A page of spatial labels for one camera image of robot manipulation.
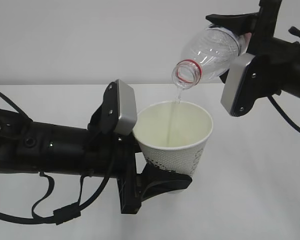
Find white paper cup green logo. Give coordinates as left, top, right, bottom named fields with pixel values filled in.
left=132, top=100, right=214, bottom=195

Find clear plastic water bottle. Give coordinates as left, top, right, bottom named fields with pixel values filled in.
left=171, top=24, right=252, bottom=90

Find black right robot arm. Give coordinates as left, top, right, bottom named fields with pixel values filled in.
left=205, top=0, right=300, bottom=115

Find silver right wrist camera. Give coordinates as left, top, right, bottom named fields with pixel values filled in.
left=220, top=53, right=268, bottom=117

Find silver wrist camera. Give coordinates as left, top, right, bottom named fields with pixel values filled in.
left=88, top=79, right=138, bottom=136
left=220, top=53, right=268, bottom=117

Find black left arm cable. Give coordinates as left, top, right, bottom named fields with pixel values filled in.
left=0, top=87, right=116, bottom=226

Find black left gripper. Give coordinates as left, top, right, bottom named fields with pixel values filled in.
left=116, top=139, right=192, bottom=214

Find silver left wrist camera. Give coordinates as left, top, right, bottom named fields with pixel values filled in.
left=88, top=79, right=138, bottom=136

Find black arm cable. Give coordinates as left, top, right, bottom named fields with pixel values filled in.
left=267, top=26, right=300, bottom=140
left=0, top=87, right=116, bottom=226

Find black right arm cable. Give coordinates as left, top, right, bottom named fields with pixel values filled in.
left=267, top=26, right=300, bottom=140

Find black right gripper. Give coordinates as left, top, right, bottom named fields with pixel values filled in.
left=205, top=0, right=282, bottom=84

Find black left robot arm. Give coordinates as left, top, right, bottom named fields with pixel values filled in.
left=0, top=109, right=192, bottom=214

